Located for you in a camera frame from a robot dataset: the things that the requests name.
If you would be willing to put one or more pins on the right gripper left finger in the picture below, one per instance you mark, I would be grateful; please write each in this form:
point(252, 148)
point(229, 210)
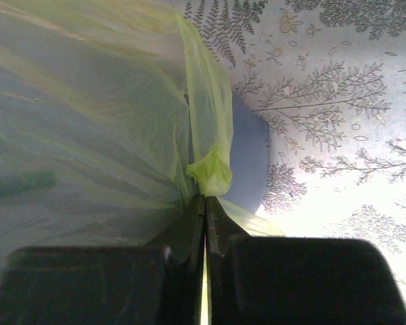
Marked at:
point(156, 283)

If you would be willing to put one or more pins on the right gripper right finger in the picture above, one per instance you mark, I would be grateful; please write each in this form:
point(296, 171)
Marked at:
point(282, 280)

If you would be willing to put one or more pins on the green trash bag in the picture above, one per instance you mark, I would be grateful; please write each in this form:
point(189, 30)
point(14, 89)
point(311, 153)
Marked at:
point(113, 116)

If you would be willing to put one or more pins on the blue trash bin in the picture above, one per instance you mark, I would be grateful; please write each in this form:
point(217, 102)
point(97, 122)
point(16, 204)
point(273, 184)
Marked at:
point(249, 158)

